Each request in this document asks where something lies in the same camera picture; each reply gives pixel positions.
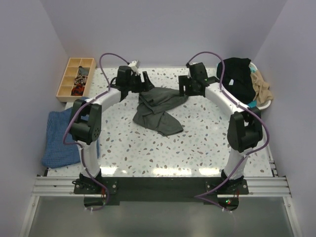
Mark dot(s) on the wooden compartment tray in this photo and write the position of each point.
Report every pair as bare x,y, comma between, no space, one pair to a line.
71,71

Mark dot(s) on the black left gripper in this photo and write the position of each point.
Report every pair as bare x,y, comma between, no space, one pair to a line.
146,86

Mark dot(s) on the patterned sock in tray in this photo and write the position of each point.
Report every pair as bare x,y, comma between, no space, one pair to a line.
80,80

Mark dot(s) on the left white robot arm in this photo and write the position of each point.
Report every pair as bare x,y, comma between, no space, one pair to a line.
86,117

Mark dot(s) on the aluminium front frame rail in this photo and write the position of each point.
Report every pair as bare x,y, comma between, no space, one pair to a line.
164,186

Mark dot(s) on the grey sock in tray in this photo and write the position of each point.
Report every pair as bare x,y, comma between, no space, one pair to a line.
83,71

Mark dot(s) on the teal garment in basket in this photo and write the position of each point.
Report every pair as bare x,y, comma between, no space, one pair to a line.
252,104

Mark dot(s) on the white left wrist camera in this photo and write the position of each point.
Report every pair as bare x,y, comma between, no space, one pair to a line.
134,64

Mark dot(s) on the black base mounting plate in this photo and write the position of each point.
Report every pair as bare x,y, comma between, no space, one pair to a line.
107,199

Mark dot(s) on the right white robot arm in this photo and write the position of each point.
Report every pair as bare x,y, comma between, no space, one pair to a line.
244,129

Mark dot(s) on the grey t shirt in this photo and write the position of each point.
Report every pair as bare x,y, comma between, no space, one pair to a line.
152,110

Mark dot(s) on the blue checked folded shirt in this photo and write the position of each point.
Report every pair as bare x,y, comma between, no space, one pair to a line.
61,149

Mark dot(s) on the white perforated laundry basket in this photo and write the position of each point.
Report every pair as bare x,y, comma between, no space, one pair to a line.
220,72

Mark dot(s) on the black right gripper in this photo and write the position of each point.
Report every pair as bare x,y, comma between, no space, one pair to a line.
184,81

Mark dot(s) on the black garment in basket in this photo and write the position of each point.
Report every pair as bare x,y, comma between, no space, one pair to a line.
237,79

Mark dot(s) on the red black sock in tray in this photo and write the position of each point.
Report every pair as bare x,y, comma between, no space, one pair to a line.
77,90

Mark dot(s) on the beige garment in basket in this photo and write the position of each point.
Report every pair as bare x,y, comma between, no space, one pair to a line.
261,88

